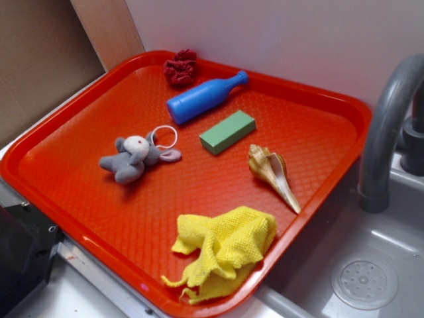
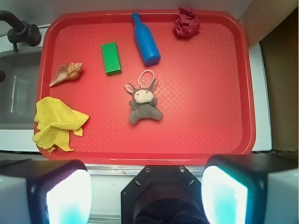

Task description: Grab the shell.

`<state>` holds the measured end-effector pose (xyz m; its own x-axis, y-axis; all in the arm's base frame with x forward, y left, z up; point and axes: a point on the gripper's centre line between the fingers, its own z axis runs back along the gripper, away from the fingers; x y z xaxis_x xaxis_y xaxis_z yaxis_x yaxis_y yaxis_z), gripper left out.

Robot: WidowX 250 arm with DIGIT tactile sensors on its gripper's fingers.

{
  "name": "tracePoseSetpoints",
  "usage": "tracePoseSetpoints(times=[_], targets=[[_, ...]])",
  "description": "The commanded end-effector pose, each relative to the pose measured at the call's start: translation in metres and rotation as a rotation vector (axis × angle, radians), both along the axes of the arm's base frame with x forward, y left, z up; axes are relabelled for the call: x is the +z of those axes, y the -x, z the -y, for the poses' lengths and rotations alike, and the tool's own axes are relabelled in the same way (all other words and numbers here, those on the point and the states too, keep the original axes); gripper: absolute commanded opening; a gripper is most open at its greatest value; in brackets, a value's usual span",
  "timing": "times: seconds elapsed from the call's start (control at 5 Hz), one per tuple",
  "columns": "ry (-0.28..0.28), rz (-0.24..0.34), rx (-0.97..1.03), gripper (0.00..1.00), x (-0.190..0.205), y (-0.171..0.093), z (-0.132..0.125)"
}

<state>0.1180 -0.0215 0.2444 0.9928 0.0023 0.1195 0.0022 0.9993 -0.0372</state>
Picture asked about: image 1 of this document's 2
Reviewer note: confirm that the yellow woven cloth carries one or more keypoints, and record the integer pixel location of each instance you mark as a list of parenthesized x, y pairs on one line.
[(229, 245)]

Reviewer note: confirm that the grey toy sink basin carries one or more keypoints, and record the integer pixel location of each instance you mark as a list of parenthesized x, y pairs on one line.
[(350, 263)]

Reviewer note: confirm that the grey toy faucet spout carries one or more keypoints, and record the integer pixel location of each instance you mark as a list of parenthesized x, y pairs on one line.
[(393, 108)]

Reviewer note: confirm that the tan spiral seashell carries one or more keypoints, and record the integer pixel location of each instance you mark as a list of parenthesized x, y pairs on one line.
[(270, 167)]

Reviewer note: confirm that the dark grey faucet handle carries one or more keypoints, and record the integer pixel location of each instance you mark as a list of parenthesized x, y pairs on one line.
[(412, 160)]

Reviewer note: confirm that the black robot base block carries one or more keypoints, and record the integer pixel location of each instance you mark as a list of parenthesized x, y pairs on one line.
[(29, 243)]

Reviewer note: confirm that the brown cardboard panel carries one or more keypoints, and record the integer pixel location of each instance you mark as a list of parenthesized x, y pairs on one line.
[(46, 57)]

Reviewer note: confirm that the blue plastic toy bottle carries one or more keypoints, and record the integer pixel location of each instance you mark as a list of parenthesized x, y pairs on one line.
[(185, 106)]

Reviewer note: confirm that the grey plush elephant keychain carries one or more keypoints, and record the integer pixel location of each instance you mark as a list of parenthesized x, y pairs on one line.
[(136, 153)]

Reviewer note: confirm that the light wooden board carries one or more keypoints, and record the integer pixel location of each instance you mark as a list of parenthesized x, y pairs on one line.
[(110, 29)]

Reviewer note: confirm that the red plastic tray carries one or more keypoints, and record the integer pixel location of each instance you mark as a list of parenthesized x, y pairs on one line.
[(131, 228)]

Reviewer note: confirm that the green rectangular block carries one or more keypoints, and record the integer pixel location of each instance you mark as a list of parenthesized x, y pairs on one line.
[(227, 132)]

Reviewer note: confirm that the crumpled dark red paper ball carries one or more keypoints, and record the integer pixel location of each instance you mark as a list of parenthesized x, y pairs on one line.
[(180, 70)]

